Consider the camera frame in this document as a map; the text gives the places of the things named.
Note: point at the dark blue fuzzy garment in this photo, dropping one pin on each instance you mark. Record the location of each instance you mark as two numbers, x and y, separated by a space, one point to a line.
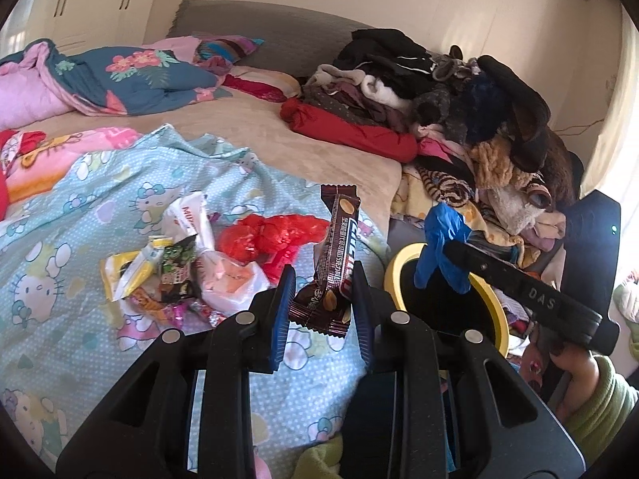
484 105

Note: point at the pile of clothes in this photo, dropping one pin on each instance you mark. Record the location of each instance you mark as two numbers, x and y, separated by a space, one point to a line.
529 129

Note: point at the grey dotted garment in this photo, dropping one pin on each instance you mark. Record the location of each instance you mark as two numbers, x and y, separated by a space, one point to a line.
339 105

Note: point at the red lace cloth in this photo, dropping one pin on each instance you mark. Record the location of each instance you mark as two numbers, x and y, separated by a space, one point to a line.
254 87

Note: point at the rolled red garment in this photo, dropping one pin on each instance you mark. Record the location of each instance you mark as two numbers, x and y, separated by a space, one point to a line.
359 134

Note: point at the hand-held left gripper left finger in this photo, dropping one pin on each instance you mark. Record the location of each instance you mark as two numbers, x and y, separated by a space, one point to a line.
280 319

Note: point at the blue rubber glove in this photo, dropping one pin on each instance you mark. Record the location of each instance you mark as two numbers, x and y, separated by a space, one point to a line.
442 239

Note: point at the person's right hand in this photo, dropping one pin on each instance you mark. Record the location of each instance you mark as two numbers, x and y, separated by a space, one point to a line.
574 362

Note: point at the white wardrobe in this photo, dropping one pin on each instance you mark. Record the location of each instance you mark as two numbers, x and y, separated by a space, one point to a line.
85 0

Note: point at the red plastic bag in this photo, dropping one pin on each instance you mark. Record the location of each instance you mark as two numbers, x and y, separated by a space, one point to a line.
269 239

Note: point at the brown striped garment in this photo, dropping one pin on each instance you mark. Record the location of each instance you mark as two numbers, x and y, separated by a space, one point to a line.
444 187

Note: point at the yellow rimmed trash bin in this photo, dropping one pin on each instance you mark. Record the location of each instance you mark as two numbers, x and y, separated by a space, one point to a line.
499 319

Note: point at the person's right forearm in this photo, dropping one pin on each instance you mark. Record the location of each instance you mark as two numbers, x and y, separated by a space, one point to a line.
609 404

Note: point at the orange snack packet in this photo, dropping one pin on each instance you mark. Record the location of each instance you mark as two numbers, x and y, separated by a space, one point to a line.
150 304

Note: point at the white fleece garment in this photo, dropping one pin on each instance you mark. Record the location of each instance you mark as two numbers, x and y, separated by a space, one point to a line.
384 90

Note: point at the yellow cartoon blanket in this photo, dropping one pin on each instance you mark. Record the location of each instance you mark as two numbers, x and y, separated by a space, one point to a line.
414 194

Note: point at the dark green snack wrapper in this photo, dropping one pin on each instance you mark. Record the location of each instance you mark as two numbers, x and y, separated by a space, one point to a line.
177 257

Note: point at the light blue cartoon blanket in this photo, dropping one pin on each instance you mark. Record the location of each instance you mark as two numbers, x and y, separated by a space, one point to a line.
75 319

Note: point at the white plastic bag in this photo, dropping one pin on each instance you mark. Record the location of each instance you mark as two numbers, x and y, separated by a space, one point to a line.
229 279

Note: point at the yellow snack wrapper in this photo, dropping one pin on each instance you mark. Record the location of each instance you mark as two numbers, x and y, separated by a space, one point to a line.
125 269

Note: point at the grey headboard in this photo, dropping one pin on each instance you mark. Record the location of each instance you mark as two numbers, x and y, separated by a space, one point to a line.
279 35

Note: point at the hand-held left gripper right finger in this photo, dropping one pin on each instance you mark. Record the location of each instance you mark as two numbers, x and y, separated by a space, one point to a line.
363 329

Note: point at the brown chocolate bar wrapper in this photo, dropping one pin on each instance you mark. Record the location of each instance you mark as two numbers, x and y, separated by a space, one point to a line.
335 244

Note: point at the pink cartoon blanket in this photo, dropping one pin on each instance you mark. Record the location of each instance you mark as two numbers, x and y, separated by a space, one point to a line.
75 152

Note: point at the pale curtain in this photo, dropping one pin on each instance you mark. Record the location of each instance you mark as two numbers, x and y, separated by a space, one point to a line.
614 110

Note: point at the purple foil wrapper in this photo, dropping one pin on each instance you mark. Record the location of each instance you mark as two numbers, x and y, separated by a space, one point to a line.
199 313

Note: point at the striped pillow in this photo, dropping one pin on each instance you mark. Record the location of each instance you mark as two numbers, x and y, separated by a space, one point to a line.
227 50

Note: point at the beige bed sheet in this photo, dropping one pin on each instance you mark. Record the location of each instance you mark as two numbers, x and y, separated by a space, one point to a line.
299 154

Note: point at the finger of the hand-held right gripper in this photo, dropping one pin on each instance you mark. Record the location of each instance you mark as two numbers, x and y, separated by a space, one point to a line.
483 265

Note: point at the pink garment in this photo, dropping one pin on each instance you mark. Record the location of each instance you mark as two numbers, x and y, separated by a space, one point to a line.
439 148

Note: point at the black jacket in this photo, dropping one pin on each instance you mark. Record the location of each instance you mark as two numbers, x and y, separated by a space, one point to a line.
384 55

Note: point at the blue floral quilt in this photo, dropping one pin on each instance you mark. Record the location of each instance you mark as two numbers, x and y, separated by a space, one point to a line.
140 77

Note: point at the yellow green cloth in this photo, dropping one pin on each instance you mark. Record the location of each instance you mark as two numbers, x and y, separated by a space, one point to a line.
319 459

